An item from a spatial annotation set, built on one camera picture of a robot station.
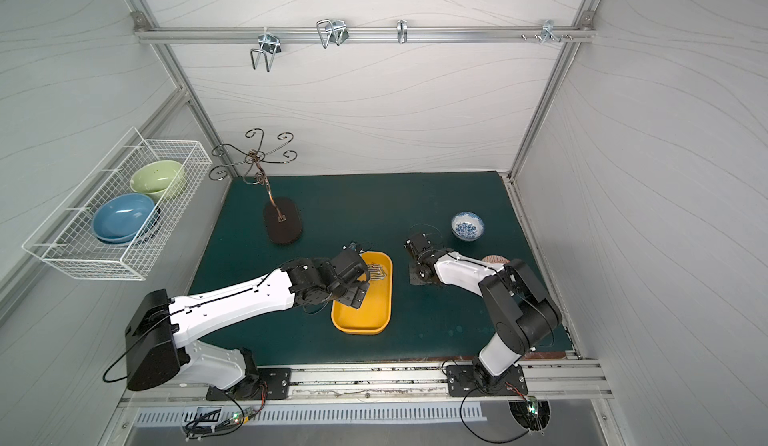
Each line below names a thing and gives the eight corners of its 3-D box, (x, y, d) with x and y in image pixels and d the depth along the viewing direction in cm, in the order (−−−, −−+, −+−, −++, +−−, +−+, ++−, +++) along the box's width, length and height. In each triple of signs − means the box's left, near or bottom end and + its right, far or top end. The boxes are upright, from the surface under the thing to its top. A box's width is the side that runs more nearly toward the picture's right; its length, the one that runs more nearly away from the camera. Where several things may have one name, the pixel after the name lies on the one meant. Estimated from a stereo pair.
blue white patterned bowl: (451, 241, 104) (454, 232, 100) (448, 220, 110) (450, 211, 106) (482, 241, 104) (486, 232, 100) (477, 220, 110) (481, 211, 106)
